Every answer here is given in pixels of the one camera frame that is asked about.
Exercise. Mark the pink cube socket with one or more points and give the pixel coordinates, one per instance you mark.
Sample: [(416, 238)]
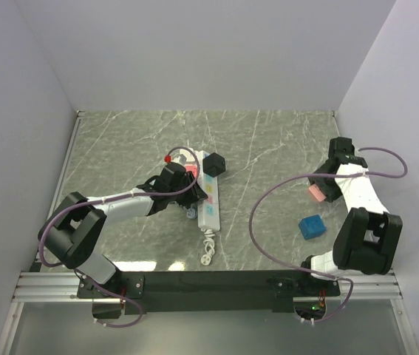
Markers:
[(316, 193)]

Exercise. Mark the pink square plug adapter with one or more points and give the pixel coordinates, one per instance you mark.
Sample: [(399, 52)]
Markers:
[(194, 170)]

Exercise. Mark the black cube socket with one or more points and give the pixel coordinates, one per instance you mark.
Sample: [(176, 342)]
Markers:
[(214, 165)]

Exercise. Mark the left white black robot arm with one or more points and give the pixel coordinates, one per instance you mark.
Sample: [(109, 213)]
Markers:
[(69, 237)]

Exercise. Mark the long white power strip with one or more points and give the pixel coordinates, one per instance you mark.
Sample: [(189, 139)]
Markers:
[(208, 209)]

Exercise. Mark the white flat power strip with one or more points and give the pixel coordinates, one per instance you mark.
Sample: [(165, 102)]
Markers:
[(184, 157)]

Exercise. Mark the round blue power hub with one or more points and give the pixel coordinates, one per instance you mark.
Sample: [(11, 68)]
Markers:
[(191, 213)]

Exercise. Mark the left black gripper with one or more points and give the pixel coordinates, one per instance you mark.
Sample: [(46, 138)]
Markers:
[(195, 194)]

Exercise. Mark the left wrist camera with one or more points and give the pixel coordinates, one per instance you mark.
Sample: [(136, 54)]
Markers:
[(170, 176)]

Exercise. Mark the black mounting base bar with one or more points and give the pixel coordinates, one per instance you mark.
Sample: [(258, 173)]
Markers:
[(170, 291)]

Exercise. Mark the aluminium rail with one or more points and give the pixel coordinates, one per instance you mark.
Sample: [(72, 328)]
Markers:
[(63, 287)]

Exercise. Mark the blue cube socket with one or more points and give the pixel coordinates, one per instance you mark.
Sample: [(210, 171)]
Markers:
[(312, 227)]

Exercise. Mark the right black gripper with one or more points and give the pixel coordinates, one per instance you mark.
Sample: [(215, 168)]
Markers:
[(332, 194)]

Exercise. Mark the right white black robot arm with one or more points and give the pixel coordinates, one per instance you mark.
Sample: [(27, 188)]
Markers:
[(368, 239)]

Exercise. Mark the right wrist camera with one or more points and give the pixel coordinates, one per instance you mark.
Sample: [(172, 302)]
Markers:
[(342, 150)]

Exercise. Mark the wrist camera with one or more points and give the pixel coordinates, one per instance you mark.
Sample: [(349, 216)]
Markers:
[(170, 176), (342, 150)]

